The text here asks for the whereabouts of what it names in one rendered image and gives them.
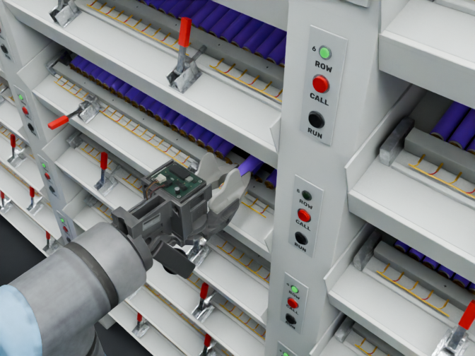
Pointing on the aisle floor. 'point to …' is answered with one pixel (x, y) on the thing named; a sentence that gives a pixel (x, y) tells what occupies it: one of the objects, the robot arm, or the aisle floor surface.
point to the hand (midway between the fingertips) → (237, 178)
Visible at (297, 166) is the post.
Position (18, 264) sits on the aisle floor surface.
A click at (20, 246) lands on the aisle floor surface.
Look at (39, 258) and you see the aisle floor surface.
